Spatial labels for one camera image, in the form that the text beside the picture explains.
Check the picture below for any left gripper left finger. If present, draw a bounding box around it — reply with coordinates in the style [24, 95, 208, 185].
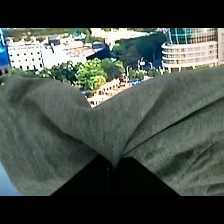
[51, 155, 112, 197]

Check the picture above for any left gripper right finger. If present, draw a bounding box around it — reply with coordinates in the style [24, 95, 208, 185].
[109, 156, 181, 197]

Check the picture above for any grey T-shirt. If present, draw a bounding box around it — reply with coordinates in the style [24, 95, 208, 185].
[0, 65, 224, 197]

